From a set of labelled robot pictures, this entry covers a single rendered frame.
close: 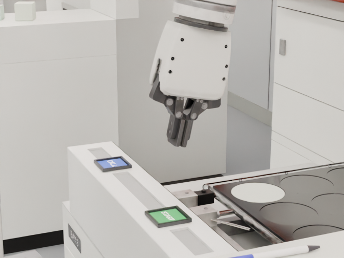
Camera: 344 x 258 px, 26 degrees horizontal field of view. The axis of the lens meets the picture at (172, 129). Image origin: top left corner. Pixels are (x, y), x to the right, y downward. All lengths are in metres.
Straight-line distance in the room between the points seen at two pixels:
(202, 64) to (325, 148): 0.82
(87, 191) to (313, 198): 0.42
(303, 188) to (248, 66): 3.75
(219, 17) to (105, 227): 0.48
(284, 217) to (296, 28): 0.66
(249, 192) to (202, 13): 0.52
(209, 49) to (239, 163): 3.26
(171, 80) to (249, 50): 4.15
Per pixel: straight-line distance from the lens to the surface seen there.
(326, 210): 1.36
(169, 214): 1.15
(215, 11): 0.99
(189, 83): 1.01
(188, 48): 1.00
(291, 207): 1.36
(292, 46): 1.87
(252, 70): 5.13
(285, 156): 1.94
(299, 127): 1.87
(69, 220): 1.55
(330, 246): 1.07
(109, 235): 1.29
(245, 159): 4.31
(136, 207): 1.19
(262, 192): 1.42
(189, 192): 1.39
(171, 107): 1.03
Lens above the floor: 1.42
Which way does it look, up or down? 17 degrees down
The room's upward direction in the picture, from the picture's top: straight up
